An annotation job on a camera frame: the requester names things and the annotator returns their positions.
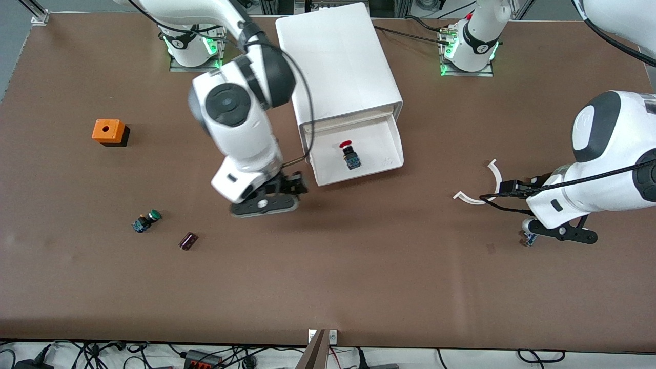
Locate red push button switch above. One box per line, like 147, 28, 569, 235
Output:
340, 139, 362, 171

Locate white plastic drawer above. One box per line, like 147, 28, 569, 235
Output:
302, 105, 399, 135
306, 114, 404, 187

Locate white drawer cabinet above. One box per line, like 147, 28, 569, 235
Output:
275, 2, 404, 170

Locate white curved plastic strip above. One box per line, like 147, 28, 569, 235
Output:
453, 159, 501, 205

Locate orange box with hole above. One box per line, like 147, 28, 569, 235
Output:
91, 119, 131, 148

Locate black power strip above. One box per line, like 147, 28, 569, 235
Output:
184, 350, 223, 369

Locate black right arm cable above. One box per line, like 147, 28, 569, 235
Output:
126, 0, 315, 170

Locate green push button switch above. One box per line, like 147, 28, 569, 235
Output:
131, 209, 162, 234

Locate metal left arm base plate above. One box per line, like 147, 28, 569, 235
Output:
439, 23, 494, 78

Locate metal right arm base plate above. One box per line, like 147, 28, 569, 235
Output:
169, 20, 230, 73

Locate black looped floor cable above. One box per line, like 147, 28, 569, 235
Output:
517, 349, 566, 364

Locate brown camera stand post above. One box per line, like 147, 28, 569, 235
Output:
295, 329, 330, 369

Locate black cable on table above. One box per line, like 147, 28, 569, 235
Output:
404, 15, 444, 33
372, 25, 454, 48

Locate tangled black floor cables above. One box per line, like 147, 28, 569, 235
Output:
0, 340, 308, 369

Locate aluminium frame profile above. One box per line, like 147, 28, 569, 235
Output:
18, 0, 50, 25

